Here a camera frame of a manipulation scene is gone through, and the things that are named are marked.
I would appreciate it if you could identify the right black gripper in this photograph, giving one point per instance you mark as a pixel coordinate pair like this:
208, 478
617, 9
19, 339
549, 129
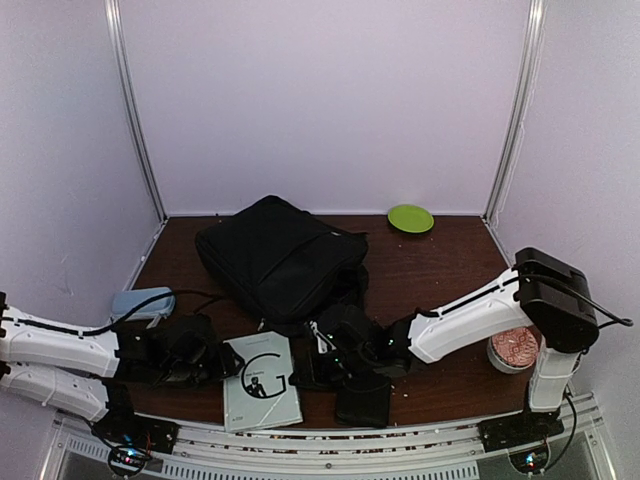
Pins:
308, 367

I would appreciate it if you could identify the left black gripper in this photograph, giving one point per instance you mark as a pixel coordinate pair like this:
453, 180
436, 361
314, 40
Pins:
222, 364

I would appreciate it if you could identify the grey book with G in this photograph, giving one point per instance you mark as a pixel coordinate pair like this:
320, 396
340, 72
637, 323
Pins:
260, 397

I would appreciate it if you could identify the black student bag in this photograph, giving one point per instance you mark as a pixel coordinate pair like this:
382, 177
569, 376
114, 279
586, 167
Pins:
283, 265

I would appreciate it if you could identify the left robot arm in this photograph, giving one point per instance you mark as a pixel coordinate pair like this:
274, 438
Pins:
87, 371

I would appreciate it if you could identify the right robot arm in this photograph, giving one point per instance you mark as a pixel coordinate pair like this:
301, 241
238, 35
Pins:
539, 291

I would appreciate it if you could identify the black flat case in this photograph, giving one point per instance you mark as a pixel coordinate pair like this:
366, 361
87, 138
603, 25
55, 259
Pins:
364, 401

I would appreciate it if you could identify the light blue zipper case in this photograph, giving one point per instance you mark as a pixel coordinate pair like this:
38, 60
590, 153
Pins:
150, 304

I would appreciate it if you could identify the red patterned white bowl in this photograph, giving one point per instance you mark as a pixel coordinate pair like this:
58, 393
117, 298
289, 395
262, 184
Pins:
513, 351

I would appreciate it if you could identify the green plate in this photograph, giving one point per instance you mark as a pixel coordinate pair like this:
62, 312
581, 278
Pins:
410, 219

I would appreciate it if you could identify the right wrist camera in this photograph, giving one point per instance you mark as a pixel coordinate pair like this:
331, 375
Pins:
346, 329

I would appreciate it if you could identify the front aluminium rail base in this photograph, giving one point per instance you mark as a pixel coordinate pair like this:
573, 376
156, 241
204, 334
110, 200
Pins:
445, 450

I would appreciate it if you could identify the left aluminium frame post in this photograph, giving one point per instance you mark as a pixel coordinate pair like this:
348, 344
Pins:
117, 37

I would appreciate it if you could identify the aluminium frame post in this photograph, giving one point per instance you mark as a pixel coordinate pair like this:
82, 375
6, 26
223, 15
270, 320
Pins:
515, 130
117, 37

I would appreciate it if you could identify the right aluminium frame post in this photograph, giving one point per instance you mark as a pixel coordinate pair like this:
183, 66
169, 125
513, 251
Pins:
515, 130

